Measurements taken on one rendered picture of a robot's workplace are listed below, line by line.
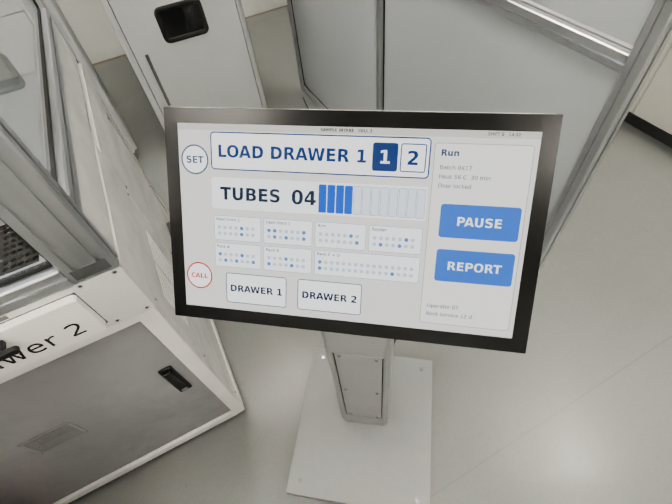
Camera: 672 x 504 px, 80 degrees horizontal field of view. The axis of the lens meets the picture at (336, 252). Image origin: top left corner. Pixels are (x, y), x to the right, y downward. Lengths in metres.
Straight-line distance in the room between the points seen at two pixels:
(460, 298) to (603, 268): 1.53
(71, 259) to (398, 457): 1.12
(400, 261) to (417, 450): 1.02
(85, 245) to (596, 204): 2.11
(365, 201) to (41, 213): 0.47
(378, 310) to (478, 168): 0.23
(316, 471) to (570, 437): 0.85
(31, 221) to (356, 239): 0.48
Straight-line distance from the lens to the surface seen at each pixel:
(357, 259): 0.56
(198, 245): 0.63
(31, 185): 0.71
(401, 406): 1.52
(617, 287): 2.03
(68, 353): 1.02
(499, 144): 0.55
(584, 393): 1.74
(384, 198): 0.54
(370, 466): 1.48
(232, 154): 0.59
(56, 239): 0.76
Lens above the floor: 1.50
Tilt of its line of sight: 52 degrees down
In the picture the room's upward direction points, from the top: 8 degrees counter-clockwise
